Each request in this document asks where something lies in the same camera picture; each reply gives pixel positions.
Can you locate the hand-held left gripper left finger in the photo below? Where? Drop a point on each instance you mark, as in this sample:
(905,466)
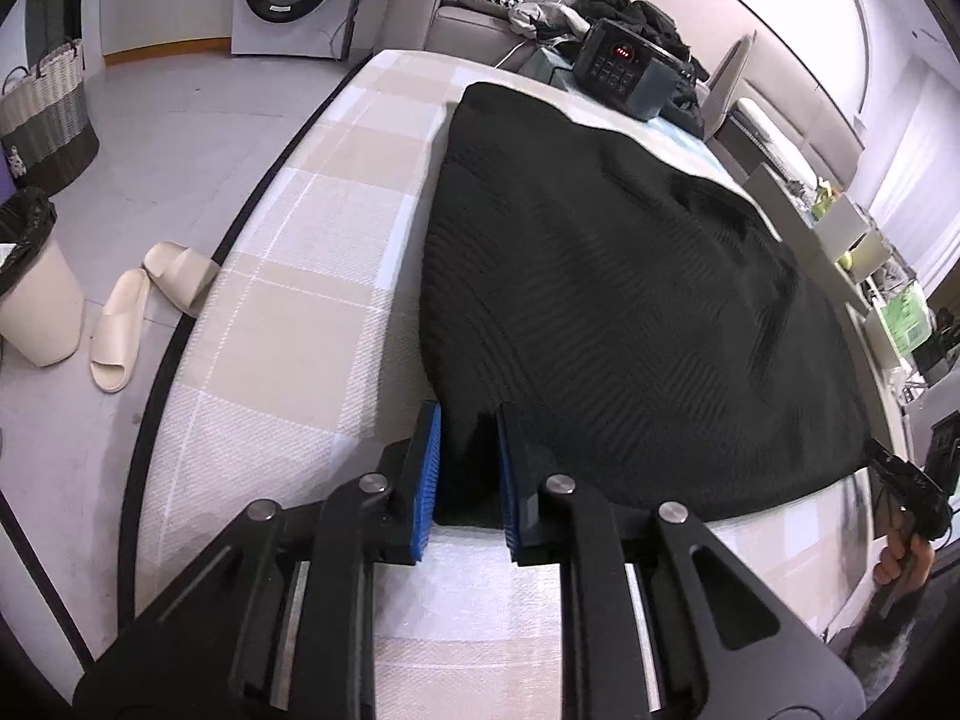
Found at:
(424,480)

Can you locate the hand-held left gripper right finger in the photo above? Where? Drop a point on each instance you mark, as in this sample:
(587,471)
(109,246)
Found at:
(510,480)

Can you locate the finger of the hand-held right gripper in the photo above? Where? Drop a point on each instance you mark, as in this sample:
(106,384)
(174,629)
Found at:
(889,461)

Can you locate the black knit sweater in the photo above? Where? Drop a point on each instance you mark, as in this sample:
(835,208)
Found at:
(615,300)

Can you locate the person's right forearm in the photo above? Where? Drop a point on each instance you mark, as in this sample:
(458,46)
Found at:
(889,637)

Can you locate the person's right hand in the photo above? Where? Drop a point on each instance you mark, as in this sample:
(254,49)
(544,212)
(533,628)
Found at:
(921,562)

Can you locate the green packet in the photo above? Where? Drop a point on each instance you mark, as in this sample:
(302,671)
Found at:
(904,319)

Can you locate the cream cylindrical canister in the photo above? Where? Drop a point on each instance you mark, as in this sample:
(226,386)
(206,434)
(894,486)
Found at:
(862,251)

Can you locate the yellow green object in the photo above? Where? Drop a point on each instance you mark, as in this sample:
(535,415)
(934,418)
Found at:
(823,199)

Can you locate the white curtain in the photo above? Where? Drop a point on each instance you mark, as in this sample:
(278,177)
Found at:
(915,165)

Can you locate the grey side cabinet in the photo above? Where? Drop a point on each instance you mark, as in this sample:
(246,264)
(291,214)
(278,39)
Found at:
(772,187)

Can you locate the beige slipper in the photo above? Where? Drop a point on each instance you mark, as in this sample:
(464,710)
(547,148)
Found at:
(180,274)
(120,330)

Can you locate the bed with grey headboard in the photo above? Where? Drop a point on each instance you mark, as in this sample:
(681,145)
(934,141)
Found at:
(731,82)

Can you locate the cream bin with black bag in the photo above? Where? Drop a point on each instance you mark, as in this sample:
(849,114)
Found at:
(37,307)

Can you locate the black electric pressure cooker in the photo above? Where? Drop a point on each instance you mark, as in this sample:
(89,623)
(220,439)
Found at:
(622,64)

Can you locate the grey sofa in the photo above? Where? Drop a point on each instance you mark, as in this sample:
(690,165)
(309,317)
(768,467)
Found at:
(457,30)

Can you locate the grey white crumpled cloth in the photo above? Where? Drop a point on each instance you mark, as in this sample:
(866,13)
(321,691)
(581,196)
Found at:
(547,19)

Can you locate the purple bag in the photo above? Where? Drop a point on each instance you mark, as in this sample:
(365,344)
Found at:
(6,180)

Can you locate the woven laundry basket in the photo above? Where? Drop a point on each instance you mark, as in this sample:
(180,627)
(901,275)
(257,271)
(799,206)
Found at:
(45,120)

